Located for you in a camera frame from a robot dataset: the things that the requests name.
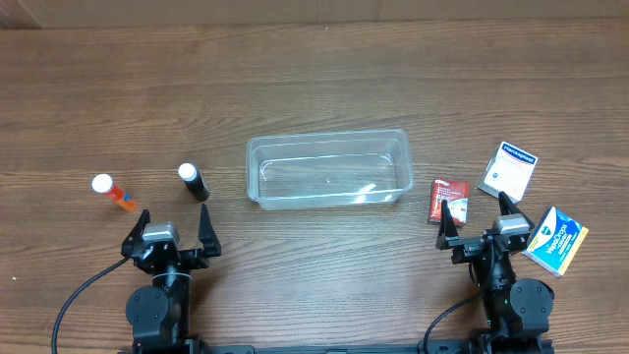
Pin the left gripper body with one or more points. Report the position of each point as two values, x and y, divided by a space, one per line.
173 256

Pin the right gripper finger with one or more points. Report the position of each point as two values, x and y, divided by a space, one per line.
447 233
507 207

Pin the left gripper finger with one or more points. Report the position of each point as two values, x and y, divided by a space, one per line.
207 235
135 237

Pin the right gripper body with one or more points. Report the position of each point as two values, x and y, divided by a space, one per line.
478 246

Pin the white Hansaplast plaster box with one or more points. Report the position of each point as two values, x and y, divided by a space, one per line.
509 170

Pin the red medicine box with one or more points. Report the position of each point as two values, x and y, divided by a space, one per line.
456 193

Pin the orange tube white cap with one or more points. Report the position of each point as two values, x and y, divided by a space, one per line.
104 184

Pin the blue yellow VapoDrops box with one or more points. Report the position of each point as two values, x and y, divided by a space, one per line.
555 242

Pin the black tube white cap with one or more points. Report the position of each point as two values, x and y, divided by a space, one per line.
194 181

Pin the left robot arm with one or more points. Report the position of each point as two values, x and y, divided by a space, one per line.
159 313

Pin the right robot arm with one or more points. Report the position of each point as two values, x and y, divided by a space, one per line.
517 310

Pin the clear plastic container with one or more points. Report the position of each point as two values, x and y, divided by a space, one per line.
333 169

